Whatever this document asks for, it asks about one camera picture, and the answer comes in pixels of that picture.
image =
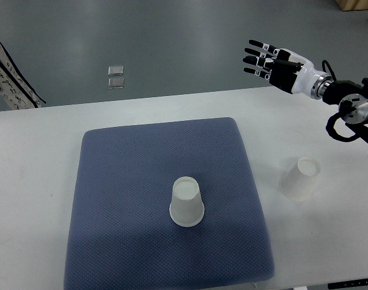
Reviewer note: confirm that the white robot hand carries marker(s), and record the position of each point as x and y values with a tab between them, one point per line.
290	72

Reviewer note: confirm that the white paper cup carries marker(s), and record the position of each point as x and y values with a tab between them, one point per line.
186	207
298	183

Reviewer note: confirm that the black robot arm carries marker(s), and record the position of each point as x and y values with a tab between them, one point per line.
351	120

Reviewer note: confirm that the wooden furniture corner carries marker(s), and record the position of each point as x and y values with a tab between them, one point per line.
352	5

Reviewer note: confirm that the upper metal floor plate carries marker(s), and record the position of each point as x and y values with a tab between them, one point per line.
115	70

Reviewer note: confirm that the metal floor plate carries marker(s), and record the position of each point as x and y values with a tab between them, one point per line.
115	70
116	82

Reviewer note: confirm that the lower metal floor plate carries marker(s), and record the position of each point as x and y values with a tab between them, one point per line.
116	82

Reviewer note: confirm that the blue quilted cushion mat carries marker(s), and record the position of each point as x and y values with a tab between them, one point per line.
121	235

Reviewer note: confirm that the black table edge panel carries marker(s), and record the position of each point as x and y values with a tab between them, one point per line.
348	284

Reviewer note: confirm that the calligraphy fabric banner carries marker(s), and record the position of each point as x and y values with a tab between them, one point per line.
14	88

